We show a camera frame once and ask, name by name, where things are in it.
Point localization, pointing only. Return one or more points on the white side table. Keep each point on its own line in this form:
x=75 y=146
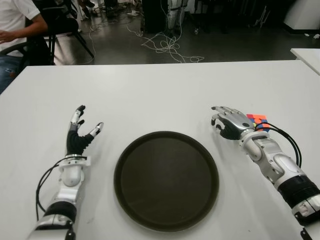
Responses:
x=308 y=58

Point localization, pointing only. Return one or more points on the black office chair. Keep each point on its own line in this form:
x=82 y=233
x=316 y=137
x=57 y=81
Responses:
x=62 y=25

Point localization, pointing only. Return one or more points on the white standing robot legs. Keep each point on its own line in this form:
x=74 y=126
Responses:
x=173 y=17

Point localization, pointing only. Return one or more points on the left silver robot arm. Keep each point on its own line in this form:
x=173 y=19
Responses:
x=70 y=177

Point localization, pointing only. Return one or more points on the white box cabinet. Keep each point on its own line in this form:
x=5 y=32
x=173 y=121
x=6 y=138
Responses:
x=303 y=15

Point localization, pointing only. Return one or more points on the black cabinet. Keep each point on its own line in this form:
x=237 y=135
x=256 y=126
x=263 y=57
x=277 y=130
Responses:
x=155 y=17

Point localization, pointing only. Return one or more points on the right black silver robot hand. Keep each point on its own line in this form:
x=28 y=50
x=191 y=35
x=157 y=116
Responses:
x=236 y=122

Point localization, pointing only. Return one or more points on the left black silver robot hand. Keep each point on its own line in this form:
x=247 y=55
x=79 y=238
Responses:
x=75 y=142

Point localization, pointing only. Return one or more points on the dark brown round plate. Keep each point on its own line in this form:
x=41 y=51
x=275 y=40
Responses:
x=166 y=182

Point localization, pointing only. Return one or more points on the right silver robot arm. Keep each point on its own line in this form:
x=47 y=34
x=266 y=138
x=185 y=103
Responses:
x=277 y=162

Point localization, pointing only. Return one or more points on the person in white shirt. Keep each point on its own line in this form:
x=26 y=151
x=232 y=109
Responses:
x=12 y=20

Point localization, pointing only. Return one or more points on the multicoloured Rubik's cube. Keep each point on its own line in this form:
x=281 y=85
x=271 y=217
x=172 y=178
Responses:
x=257 y=117

